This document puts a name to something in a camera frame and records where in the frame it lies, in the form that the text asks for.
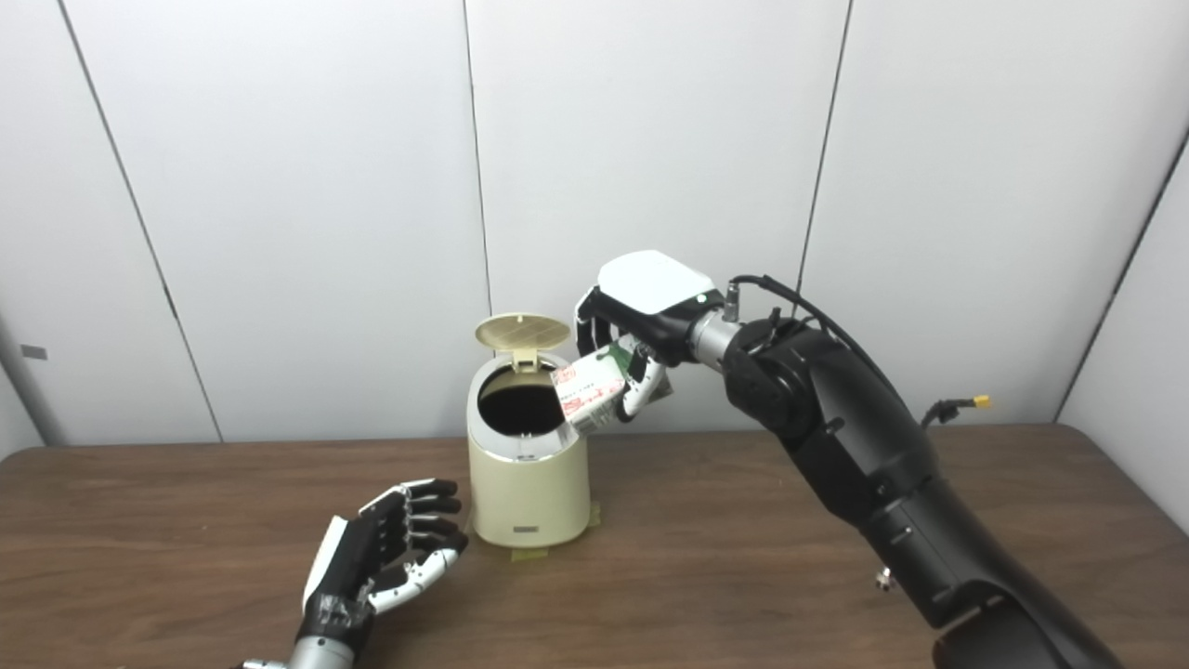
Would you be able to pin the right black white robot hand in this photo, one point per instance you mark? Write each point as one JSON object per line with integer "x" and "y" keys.
{"x": 646, "y": 283}

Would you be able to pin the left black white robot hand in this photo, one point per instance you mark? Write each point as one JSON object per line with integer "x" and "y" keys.
{"x": 353, "y": 567}

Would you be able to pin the white green milk carton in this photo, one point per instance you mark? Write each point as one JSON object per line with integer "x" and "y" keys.
{"x": 590, "y": 390}

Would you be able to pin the cream-colored lidded bin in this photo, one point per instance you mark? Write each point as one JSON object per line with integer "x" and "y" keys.
{"x": 529, "y": 492}

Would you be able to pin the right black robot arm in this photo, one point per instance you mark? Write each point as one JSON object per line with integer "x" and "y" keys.
{"x": 864, "y": 446}

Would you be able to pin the yellow tape piece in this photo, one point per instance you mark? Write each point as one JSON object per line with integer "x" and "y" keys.
{"x": 529, "y": 554}

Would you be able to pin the small grey wall label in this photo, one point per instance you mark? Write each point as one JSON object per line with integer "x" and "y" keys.
{"x": 33, "y": 352}

